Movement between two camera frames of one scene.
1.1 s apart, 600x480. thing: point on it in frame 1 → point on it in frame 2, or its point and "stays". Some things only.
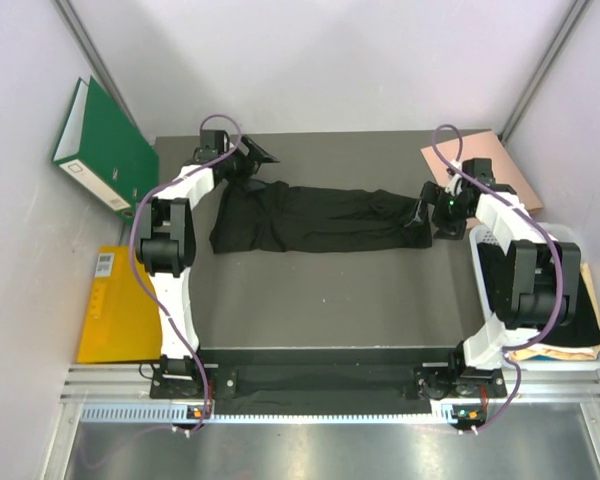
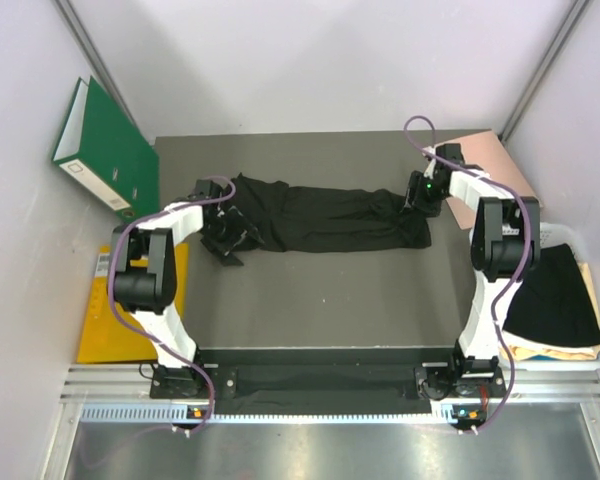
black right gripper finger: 416,218 → 412,192
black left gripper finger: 247,184 → 226,257
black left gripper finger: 256,152 → 252,238
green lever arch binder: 103,152 stays
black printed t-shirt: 280,217 stays
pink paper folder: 484,146 stays
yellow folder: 123,321 stays
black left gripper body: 239,166 → 225,232
